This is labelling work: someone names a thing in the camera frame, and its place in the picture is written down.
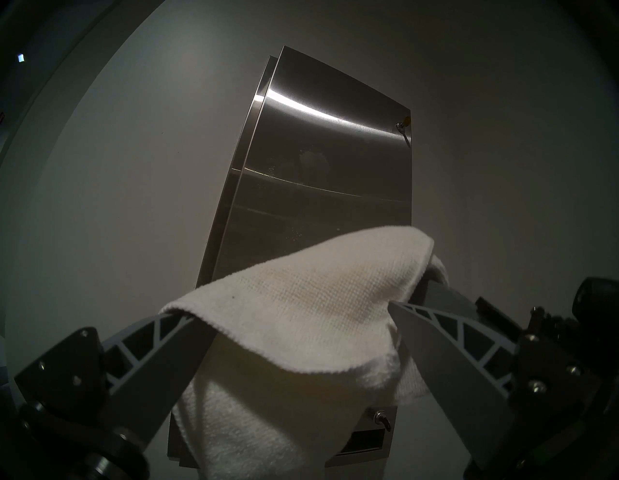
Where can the white terry cloth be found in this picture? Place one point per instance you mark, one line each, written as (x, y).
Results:
(314, 309)

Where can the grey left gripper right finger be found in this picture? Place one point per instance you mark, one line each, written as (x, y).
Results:
(459, 382)

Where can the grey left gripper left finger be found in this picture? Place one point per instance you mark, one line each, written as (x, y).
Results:
(154, 372)

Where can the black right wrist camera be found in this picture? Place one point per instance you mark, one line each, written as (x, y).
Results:
(597, 297)

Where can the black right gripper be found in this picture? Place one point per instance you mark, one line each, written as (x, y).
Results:
(561, 329)

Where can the stainless steel wall dispenser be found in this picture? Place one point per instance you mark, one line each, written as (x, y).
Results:
(319, 159)

